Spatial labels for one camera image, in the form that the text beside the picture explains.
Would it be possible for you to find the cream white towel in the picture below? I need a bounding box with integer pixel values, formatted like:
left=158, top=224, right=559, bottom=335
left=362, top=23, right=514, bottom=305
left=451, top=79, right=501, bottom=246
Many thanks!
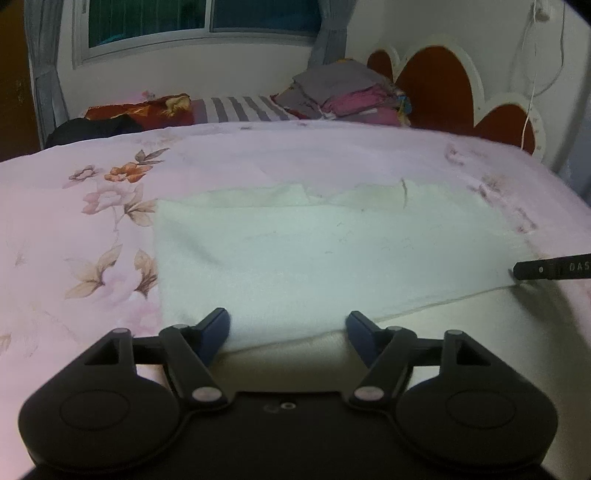
left=154, top=181, right=531, bottom=351

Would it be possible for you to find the folded grey pink clothes stack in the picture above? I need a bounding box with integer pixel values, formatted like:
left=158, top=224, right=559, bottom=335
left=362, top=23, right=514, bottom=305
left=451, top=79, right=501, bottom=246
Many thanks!
left=271, top=59, right=412, bottom=127

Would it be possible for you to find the red heart-shaped headboard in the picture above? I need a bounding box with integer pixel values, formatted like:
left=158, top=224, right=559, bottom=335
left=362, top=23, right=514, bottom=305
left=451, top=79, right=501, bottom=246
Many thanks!
left=367, top=35, right=547, bottom=160

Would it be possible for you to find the red orange floral cloth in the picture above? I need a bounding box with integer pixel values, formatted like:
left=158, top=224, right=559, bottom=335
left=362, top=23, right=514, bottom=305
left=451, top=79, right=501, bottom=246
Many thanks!
left=84, top=93, right=193, bottom=130

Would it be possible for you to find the grey white striped cloth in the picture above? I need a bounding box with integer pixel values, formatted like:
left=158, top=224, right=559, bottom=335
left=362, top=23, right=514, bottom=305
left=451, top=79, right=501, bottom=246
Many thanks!
left=190, top=95, right=297, bottom=124

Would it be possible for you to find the black garment on bed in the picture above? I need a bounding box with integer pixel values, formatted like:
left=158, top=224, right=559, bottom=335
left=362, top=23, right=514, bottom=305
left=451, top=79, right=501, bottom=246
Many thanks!
left=44, top=114, right=144, bottom=148

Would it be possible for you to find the brown wooden door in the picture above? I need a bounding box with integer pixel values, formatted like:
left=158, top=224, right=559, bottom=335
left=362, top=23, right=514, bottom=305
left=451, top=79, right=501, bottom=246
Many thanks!
left=0, top=1, right=40, bottom=161

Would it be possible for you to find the grey curtain right side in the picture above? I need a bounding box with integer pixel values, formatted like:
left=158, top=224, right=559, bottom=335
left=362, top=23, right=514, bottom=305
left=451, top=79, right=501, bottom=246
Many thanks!
left=308, top=0, right=356, bottom=68

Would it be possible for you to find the grey curtain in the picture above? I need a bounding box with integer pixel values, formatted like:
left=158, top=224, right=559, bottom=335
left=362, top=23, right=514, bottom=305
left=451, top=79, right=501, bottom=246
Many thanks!
left=308, top=0, right=356, bottom=68
left=23, top=0, right=69, bottom=145

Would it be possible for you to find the white framed window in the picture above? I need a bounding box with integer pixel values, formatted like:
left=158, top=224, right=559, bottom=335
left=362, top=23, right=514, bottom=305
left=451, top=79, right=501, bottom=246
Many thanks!
left=72, top=0, right=322, bottom=67

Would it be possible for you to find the grey curtain left side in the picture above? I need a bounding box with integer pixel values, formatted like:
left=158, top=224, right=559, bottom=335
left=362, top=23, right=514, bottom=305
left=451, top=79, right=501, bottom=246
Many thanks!
left=23, top=0, right=69, bottom=145

